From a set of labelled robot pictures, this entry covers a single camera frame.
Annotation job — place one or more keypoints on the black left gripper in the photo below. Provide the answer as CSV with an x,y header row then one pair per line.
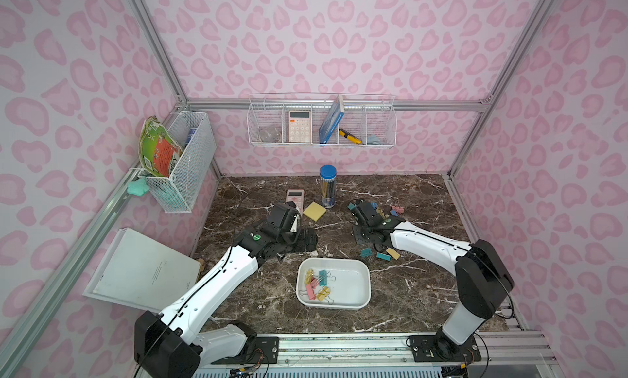
x,y
293,240

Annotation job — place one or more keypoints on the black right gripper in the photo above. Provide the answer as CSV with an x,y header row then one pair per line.
x,y
365,228

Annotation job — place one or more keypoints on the teal binder clip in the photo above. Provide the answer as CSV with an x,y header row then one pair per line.
x,y
325,277

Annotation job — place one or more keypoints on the dark pink binder clip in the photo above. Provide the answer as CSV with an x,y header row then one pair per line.
x,y
311,292

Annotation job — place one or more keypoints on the yellow binder clip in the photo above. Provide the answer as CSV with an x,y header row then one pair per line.
x,y
323,295

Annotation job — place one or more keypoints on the white storage tray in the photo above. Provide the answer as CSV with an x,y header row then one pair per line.
x,y
350,291

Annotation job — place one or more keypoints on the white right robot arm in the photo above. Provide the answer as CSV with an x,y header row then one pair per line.
x,y
482,280

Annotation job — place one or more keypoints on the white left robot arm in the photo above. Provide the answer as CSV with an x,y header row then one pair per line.
x,y
172,342

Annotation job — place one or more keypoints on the yellow sticky note pad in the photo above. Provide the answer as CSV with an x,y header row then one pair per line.
x,y
314,211

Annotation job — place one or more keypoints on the pink calculator on table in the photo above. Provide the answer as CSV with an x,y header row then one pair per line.
x,y
296,196

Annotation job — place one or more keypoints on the blue lid pencil tube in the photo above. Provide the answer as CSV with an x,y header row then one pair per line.
x,y
328,175

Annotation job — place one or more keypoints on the yellow utility knife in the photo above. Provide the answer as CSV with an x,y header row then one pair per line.
x,y
350,137

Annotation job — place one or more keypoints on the white calculator in shelf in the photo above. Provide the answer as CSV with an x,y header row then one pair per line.
x,y
300,127

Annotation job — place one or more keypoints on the blue book in shelf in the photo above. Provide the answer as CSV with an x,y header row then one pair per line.
x,y
332,120

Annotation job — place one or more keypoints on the white paper board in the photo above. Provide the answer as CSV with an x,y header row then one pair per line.
x,y
141,273

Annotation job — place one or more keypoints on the green snack bag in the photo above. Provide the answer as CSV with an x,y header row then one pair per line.
x,y
158,152

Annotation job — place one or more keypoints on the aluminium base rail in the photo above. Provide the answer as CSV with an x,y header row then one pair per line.
x,y
379,349

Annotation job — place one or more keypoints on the white wire wall shelf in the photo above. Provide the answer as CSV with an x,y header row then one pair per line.
x,y
372,118

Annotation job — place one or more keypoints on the white mesh wall basket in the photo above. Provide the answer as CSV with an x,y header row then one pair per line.
x,y
178,193

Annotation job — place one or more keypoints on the mint green wall hook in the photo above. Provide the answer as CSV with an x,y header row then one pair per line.
x,y
138,187

